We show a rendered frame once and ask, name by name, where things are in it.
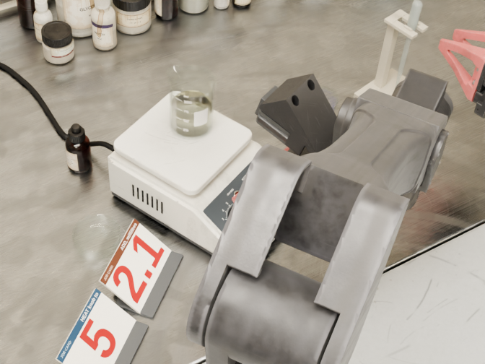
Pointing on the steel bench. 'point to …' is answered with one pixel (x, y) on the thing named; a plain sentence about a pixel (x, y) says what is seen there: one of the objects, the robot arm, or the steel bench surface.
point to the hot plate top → (181, 149)
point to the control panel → (224, 201)
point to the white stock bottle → (76, 16)
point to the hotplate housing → (175, 196)
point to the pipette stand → (388, 76)
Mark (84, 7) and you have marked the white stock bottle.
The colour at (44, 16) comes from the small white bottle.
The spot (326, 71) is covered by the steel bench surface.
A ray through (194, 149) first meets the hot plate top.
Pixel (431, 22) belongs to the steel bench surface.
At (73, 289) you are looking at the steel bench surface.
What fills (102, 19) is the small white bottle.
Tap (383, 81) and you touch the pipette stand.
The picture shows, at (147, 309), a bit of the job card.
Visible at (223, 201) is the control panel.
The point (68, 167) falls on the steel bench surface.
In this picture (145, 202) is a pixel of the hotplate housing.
